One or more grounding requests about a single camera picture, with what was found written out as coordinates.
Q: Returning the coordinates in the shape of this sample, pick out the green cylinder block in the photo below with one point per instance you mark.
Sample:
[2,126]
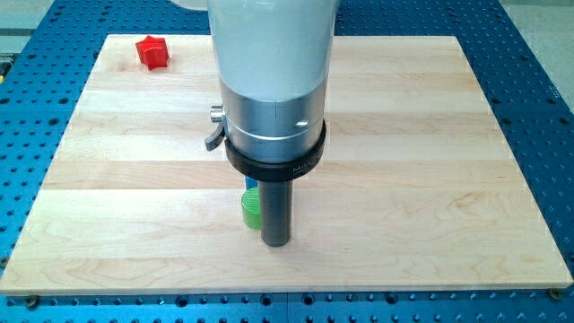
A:
[250,208]

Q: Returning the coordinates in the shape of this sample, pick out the blue perforated metal base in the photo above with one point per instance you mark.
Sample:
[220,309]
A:
[46,80]

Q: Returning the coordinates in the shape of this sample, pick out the blue block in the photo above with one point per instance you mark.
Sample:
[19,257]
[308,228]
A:
[250,183]

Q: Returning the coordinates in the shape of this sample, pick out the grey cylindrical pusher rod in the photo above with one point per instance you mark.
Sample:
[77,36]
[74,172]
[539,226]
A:
[275,200]

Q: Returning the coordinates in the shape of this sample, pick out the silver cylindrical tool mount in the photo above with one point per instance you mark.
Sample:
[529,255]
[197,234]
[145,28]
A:
[270,140]

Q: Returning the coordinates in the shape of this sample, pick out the red star block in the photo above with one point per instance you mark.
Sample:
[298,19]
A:
[153,52]

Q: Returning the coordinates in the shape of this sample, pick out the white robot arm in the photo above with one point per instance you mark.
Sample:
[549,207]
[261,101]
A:
[273,62]

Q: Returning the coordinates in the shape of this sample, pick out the light wooden board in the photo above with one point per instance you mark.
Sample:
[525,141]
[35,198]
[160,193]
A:
[417,188]

